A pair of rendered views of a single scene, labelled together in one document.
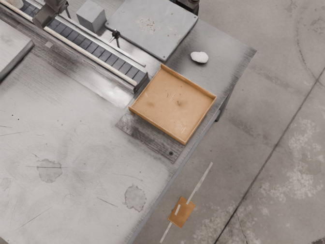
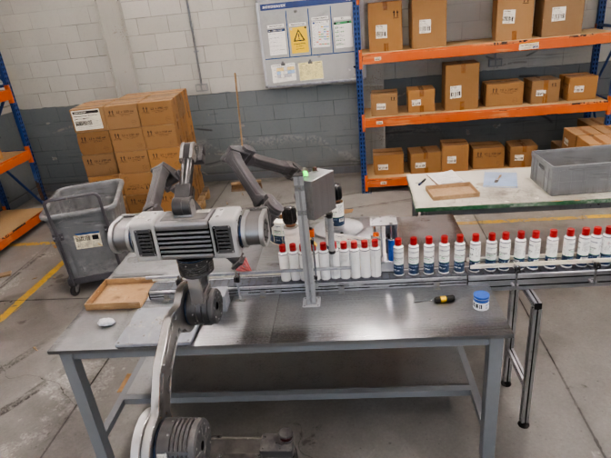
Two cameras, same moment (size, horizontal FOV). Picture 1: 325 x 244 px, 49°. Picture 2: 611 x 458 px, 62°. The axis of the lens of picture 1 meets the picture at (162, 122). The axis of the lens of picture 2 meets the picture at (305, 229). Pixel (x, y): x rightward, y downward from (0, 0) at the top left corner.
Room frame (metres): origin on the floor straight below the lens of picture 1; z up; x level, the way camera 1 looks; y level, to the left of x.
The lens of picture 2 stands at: (3.25, -0.25, 2.19)
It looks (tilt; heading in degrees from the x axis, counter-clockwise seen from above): 24 degrees down; 152
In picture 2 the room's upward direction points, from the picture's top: 6 degrees counter-clockwise
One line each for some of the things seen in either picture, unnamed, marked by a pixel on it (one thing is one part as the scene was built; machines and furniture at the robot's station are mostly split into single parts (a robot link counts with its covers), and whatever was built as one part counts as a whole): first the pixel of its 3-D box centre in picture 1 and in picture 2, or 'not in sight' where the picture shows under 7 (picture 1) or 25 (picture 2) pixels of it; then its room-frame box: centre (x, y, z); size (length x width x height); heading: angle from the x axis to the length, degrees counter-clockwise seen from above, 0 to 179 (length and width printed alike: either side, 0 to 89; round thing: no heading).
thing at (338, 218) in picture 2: not in sight; (335, 206); (0.80, 1.26, 1.04); 0.09 x 0.09 x 0.29
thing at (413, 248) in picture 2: not in sight; (413, 255); (1.52, 1.25, 0.98); 0.05 x 0.05 x 0.20
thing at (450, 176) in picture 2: not in sight; (440, 178); (0.41, 2.49, 0.81); 0.38 x 0.36 x 0.02; 55
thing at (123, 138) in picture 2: not in sight; (145, 158); (-2.76, 0.88, 0.70); 1.20 x 0.82 x 1.39; 60
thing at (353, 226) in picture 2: not in sight; (337, 228); (0.80, 1.26, 0.89); 0.31 x 0.31 x 0.01
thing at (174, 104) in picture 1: (172, 102); (122, 293); (0.65, -0.05, 0.85); 0.30 x 0.26 x 0.04; 56
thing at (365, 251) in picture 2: not in sight; (365, 258); (1.38, 1.05, 0.98); 0.05 x 0.05 x 0.20
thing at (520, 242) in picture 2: not in sight; (519, 250); (1.80, 1.68, 0.98); 0.05 x 0.05 x 0.20
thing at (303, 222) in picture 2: not in sight; (305, 242); (1.35, 0.74, 1.16); 0.04 x 0.04 x 0.67; 56
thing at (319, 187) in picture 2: not in sight; (315, 194); (1.33, 0.82, 1.38); 0.17 x 0.10 x 0.19; 111
